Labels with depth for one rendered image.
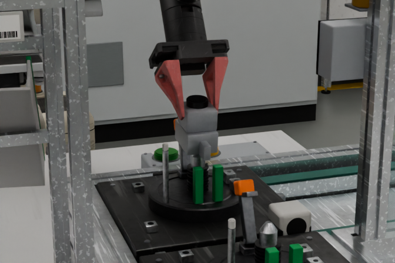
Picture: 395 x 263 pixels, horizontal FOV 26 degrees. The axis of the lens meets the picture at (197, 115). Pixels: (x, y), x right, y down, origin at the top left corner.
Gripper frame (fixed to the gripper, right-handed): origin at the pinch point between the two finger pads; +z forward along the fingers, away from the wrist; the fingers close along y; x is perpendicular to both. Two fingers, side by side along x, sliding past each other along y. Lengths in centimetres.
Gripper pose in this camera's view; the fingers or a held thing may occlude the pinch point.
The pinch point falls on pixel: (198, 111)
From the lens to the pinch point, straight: 116.4
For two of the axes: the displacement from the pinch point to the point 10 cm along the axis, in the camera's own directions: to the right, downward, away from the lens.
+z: 1.5, 9.5, -2.9
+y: 9.6, -0.7, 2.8
